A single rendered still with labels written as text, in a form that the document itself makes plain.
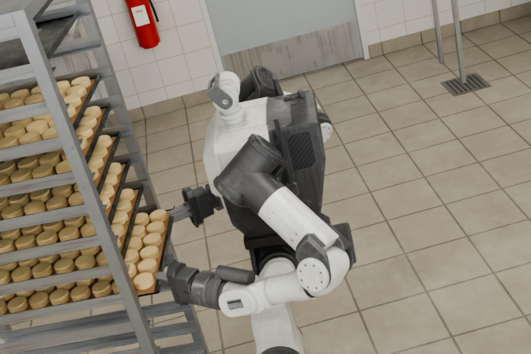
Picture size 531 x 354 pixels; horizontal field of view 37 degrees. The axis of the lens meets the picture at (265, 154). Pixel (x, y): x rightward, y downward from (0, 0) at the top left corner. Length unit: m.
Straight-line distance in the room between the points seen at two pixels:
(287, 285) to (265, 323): 0.49
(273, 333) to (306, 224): 0.64
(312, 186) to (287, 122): 0.18
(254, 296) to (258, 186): 0.26
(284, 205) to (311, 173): 0.24
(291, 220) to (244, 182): 0.14
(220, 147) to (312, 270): 0.40
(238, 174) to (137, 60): 3.92
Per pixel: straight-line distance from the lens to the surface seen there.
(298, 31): 5.71
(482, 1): 6.03
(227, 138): 1.90
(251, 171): 1.76
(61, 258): 2.14
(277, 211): 1.73
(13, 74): 1.79
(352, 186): 4.27
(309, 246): 1.70
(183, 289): 1.99
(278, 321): 2.27
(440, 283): 3.51
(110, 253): 1.93
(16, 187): 1.92
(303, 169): 1.94
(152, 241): 2.20
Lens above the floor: 2.18
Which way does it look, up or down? 27 degrees down
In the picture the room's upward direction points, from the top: 14 degrees counter-clockwise
